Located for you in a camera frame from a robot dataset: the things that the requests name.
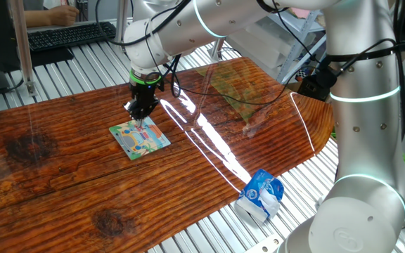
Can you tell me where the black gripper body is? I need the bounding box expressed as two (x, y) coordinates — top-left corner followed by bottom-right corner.
(129, 80), (165, 112)

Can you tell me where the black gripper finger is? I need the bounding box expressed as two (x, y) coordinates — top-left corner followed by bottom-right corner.
(123, 98), (143, 127)
(140, 107), (155, 123)

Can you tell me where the small blue puzzle piece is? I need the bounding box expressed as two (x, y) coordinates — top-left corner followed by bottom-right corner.
(137, 118), (157, 132)

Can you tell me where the person's bare forearm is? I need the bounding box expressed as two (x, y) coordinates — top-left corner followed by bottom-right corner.
(25, 9), (51, 28)

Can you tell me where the cartoon car puzzle board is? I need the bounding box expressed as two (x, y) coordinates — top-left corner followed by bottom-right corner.
(108, 115), (172, 161)

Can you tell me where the person's bare hand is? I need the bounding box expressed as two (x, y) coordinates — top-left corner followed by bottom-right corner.
(47, 5), (80, 27)

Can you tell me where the black computer keyboard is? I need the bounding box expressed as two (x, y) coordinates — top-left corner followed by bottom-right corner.
(27, 21), (117, 53)

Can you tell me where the wood grain table mat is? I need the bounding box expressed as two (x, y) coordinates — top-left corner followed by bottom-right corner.
(0, 58), (335, 253)

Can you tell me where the white cardboard box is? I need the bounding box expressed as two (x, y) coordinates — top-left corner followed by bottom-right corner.
(223, 15), (297, 80)

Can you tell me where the blue tissue pack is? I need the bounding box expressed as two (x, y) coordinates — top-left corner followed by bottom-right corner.
(235, 169), (285, 223)

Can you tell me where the white metal shelf rack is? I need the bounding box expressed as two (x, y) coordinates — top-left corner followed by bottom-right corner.
(271, 8), (327, 84)

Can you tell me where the black box device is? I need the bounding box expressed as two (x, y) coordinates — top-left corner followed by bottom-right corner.
(297, 72), (331, 102)

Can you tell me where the silver robot mounting plate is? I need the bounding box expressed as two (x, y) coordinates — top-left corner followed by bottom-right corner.
(244, 234), (284, 253)

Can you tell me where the black camera cable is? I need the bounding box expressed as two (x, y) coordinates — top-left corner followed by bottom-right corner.
(95, 0), (405, 228)

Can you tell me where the aluminium frame post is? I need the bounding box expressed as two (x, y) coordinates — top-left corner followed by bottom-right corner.
(114, 0), (133, 53)
(9, 0), (38, 98)

